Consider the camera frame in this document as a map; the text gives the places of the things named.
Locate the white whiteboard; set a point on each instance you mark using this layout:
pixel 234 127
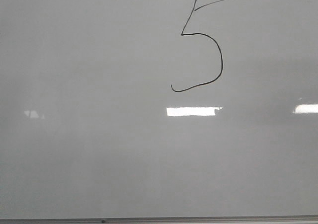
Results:
pixel 158 108

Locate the grey aluminium whiteboard frame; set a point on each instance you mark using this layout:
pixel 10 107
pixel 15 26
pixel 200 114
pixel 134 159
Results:
pixel 297 219

